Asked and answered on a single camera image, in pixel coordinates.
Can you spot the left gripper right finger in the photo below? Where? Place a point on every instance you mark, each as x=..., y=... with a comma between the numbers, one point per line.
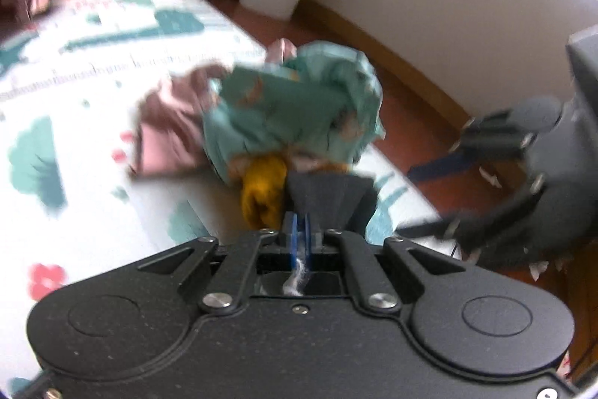
x=305, y=238

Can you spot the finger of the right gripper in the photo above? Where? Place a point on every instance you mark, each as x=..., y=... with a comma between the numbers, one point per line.
x=471, y=230
x=498, y=136

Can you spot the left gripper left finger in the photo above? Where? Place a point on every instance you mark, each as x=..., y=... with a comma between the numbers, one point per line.
x=291, y=231

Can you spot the black garment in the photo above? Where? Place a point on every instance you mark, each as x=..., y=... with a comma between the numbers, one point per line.
x=333, y=200

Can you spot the yellow garment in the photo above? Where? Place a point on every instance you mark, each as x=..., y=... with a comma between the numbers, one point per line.
x=263, y=180

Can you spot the teal patterned garment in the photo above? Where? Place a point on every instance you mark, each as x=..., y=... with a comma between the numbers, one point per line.
x=324, y=102

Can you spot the mauve pink garment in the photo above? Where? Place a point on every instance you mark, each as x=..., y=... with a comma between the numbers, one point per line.
x=169, y=136

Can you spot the white patterned play mat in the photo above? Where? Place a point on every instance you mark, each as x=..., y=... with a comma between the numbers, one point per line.
x=102, y=164

